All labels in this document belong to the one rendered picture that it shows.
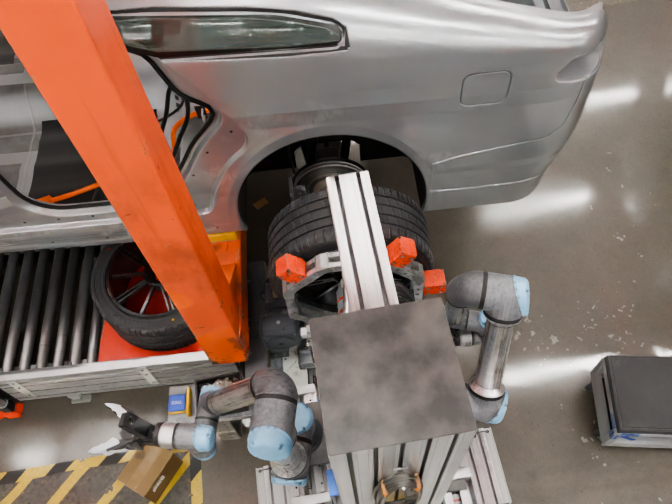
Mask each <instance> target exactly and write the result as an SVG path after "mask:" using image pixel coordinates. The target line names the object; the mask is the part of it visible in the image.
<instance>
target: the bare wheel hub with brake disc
mask: <svg viewBox="0 0 672 504"><path fill-rule="evenodd" d="M358 171H363V170H362V169H360V168H359V167H358V166H356V165H354V164H351V163H348V162H344V161H324V162H320V163H316V164H313V165H311V166H309V167H307V168H306V169H304V170H303V171H302V172H301V173H300V174H299V175H298V176H297V178H296V179H295V182H294V187H295V186H297V185H305V190H306V195H308V194H312V193H313V192H316V191H319V190H323V189H327V184H326V177H327V176H333V175H339V174H345V173H351V172H358Z"/></svg>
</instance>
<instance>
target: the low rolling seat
mask: <svg viewBox="0 0 672 504"><path fill-rule="evenodd" d="M590 374H591V383H589V384H588V385H587V386H586V387H585V389H586V391H587V392H592V391H593V395H594V401H595V407H596V414H597V420H598V426H599V429H596V430H595V431H594V436H595V438H596V439H598V440H599V441H600V442H602V443H601V445H602V446H605V445H606V446H621V447H647V448H672V357H670V356H633V355H606V357H602V358H601V359H600V361H599V362H598V363H597V364H596V366H595V367H594V368H593V369H592V370H591V372H590Z"/></svg>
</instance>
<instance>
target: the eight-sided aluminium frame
mask: <svg viewBox="0 0 672 504"><path fill-rule="evenodd" d="M339 261H340V256H339V252H332V253H328V252H326V253H322V254H319V255H317V256H314V258H313V259H311V260H310V261H308V262H307V263H306V274H307V277H305V278H304V279H302V280H301V281H299V282H298V283H296V284H293V283H290V282H287V281H284V280H282V289H283V297H284V299H285V303H286V306H287V309H288V315H289V316H290V318H293V319H294V320H300V321H303V322H307V323H309V322H308V320H309V319H312V318H318V317H324V316H330V315H336V314H338V312H329V311H326V310H323V309H319V308H316V307H313V306H310V305H306V304H303V303H300V302H298V299H297V295H296V292H297V291H299V290H300V289H302V288H303V287H305V286H306V285H308V284H309V283H311V282H313V281H314V280H316V279H317V278H319V277H320V276H322V275H324V274H326V273H329V272H338V271H342V267H341V262H339ZM390 267H391V271H392V272H393V273H395V274H398V275H400V276H403V277H405V278H408V279H411V283H410V289H413V290H414V295H415V301H420V300H422V296H423V288H424V282H425V276H424V270H423V265H422V264H420V263H419V262H418V261H417V262H416V261H411V262H410V263H409V264H408V265H406V266H405V267H404V268H400V267H396V266H392V265H390Z"/></svg>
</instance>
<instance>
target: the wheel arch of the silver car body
mask: <svg viewBox="0 0 672 504"><path fill-rule="evenodd" d="M314 137H318V139H319V140H318V143H325V142H334V141H344V140H352V141H354V142H356V143H358V144H360V160H361V161H362V160H371V159H380V158H390V157H399V156H404V157H408V158H409V159H410V160H411V162H412V165H413V170H414V175H415V180H416V186H417V191H418V196H419V201H420V206H421V209H422V211H423V212H425V210H426V208H427V205H428V201H429V186H428V182H427V179H426V176H425V174H424V172H423V170H422V169H421V167H420V166H419V164H418V163H417V162H416V161H415V160H414V159H413V158H412V157H411V156H410V155H408V154H407V153H406V152H404V151H403V150H401V149H400V148H398V147H396V146H394V145H392V144H390V143H387V142H385V141H382V140H379V139H375V138H371V137H367V136H361V135H353V134H328V135H319V136H313V137H309V138H314ZM309 138H304V139H301V140H297V141H294V142H292V143H289V144H286V145H284V146H282V147H280V148H278V149H276V150H274V151H272V152H271V153H269V154H267V155H266V156H265V157H263V158H262V159H261V160H259V161H258V162H257V163H256V164H255V165H254V166H253V167H252V168H251V169H250V170H249V171H248V172H247V174H246V175H245V176H244V178H243V180H242V181H241V183H240V185H239V188H238V191H237V194H236V200H235V209H236V215H237V218H238V221H239V223H240V225H241V227H242V228H243V229H244V230H245V231H247V230H248V219H247V179H248V176H249V175H250V174H251V173H253V172H258V171H268V170H277V169H286V168H292V167H291V164H290V160H289V156H288V151H287V145H289V148H290V154H291V158H292V162H293V166H294V168H296V167H297V166H296V161H295V155H294V151H295V150H296V149H298V148H299V147H300V146H301V145H306V143H305V139H309Z"/></svg>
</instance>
